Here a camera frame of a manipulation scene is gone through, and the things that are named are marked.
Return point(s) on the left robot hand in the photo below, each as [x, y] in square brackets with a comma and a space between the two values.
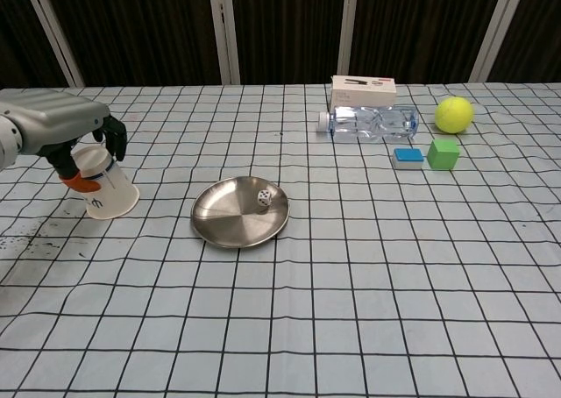
[52, 117]

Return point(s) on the white paper cup blue print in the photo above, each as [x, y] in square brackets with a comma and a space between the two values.
[114, 196]

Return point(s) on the white die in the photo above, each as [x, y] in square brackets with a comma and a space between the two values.
[264, 197]

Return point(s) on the round metal plate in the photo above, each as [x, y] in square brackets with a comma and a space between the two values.
[232, 222]

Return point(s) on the white stapler box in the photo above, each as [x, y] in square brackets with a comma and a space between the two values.
[364, 92]

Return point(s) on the clear plastic water bottle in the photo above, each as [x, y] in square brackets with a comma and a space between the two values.
[372, 124]

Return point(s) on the light blue checked tablecloth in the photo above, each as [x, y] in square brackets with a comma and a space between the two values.
[350, 284]

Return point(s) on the blue and white block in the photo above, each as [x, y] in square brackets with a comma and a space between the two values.
[408, 158]

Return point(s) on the green cube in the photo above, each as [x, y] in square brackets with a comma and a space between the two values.
[442, 156]

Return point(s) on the yellow tennis ball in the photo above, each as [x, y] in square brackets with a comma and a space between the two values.
[454, 115]

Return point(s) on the white metal frame post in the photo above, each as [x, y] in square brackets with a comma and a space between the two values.
[497, 34]
[350, 34]
[224, 34]
[57, 34]

